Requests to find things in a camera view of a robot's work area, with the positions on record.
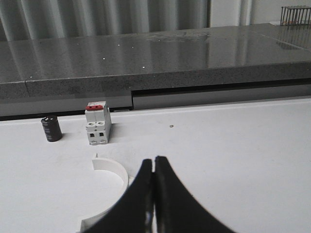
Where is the grey stone countertop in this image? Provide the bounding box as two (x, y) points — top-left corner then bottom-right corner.
(0, 24), (311, 100)

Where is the dark wire rack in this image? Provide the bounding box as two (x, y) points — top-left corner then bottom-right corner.
(280, 5), (311, 26)

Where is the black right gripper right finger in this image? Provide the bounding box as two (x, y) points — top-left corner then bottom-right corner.
(154, 156), (233, 233)

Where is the white circuit breaker red switch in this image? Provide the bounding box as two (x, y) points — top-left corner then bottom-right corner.
(85, 101), (112, 146)

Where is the white half pipe clamp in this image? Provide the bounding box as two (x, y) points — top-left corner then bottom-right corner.
(76, 153), (130, 233)

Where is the black cylindrical capacitor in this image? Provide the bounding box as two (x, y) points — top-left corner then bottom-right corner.
(41, 116), (62, 142)

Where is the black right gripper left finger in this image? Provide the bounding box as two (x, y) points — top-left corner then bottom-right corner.
(85, 159), (154, 233)

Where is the grey pleated curtain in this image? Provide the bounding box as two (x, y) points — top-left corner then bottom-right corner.
(0, 0), (211, 41)

